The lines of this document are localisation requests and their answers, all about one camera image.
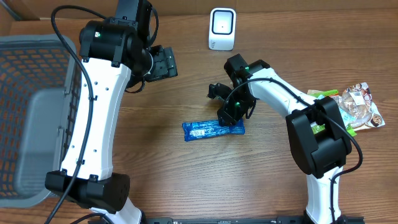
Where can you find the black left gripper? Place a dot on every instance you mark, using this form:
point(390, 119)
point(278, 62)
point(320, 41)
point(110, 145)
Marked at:
point(166, 65)

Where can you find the grey plastic laundry basket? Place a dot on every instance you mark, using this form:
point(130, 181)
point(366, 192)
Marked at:
point(40, 91)

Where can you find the light teal snack packet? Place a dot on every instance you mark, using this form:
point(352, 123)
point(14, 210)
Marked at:
point(347, 118)

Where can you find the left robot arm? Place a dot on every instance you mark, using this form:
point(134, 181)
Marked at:
point(116, 53)

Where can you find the white barcode scanner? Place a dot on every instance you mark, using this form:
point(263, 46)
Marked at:
point(222, 29)

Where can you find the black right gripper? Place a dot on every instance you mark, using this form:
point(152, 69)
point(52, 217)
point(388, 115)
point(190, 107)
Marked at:
point(229, 115)

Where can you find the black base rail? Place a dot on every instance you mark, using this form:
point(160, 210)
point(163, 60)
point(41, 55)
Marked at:
point(279, 220)

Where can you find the beige snack bag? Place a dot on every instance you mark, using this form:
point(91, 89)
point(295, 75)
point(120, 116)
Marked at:
point(356, 100)

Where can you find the blue cookie packet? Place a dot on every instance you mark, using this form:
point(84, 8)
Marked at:
point(210, 129)

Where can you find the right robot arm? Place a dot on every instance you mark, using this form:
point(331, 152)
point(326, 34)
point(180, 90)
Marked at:
point(317, 135)

